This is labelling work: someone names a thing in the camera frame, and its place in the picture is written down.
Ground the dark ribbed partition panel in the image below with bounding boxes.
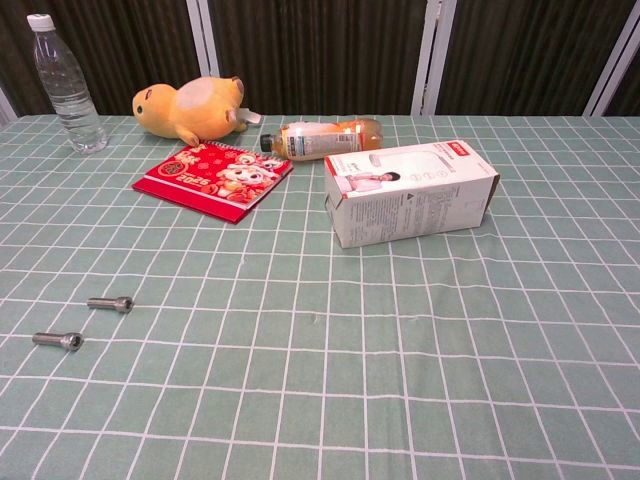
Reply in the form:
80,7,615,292
0,0,202,117
602,47,640,118
435,0,637,118
207,0,439,117

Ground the yellow plush duck toy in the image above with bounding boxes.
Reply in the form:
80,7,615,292
131,74,262,148

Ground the metal bolt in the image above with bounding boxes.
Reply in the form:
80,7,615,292
86,295,136,314
32,331,85,352

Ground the white cardboard product box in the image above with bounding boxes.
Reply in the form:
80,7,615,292
323,139,501,250

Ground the green checked tablecloth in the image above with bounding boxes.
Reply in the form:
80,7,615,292
0,113,640,480

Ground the red desk calendar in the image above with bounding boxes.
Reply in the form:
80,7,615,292
131,140,295,226

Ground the white partition frame post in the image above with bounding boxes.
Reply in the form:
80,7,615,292
582,0,640,118
0,85,19,126
410,0,459,117
184,0,222,79

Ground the orange tea drink bottle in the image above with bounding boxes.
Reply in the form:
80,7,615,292
259,116,385,163

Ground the clear plastic water bottle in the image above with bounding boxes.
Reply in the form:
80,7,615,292
26,13,109,155

